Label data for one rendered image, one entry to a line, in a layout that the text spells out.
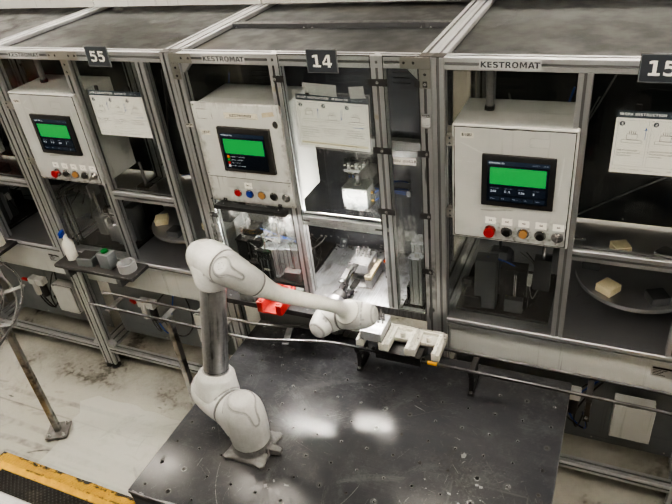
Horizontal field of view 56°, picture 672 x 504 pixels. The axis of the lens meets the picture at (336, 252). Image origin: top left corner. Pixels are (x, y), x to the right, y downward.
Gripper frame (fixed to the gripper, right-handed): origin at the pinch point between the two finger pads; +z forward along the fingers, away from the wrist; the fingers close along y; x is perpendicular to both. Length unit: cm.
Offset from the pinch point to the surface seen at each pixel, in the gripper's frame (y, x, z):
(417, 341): -12.8, -35.9, -21.2
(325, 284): -9.7, 16.7, 1.6
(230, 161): 57, 47, -11
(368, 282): -6.0, -4.7, 3.9
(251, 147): 65, 36, -11
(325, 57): 101, -1, -8
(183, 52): 102, 61, -8
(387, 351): -16.1, -24.6, -27.4
